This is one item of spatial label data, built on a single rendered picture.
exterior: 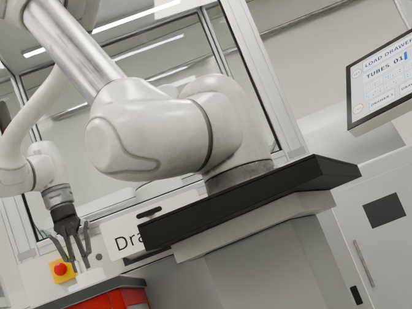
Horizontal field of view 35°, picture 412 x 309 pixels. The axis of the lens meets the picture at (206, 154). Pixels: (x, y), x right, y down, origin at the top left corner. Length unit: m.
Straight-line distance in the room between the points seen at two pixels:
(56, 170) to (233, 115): 0.80
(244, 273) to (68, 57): 0.59
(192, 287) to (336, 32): 3.87
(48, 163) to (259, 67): 0.78
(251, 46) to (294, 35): 3.37
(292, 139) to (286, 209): 0.98
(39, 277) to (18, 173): 0.41
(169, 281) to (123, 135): 1.00
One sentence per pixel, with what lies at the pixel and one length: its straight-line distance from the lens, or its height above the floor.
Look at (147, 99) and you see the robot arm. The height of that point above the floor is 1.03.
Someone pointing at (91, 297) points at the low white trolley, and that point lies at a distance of 1.53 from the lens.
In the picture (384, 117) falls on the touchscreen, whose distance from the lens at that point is 2.08.
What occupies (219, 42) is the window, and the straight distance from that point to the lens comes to 2.28.
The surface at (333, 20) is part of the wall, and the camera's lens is 5.69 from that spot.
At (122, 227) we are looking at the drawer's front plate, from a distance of 1.83.
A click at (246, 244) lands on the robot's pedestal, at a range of 1.28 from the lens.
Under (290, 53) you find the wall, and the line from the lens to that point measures 5.57.
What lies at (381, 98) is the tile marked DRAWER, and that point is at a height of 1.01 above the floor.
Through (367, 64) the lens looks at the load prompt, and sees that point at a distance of 2.27.
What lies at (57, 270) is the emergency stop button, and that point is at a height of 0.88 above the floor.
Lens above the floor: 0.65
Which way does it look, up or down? 11 degrees up
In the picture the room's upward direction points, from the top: 21 degrees counter-clockwise
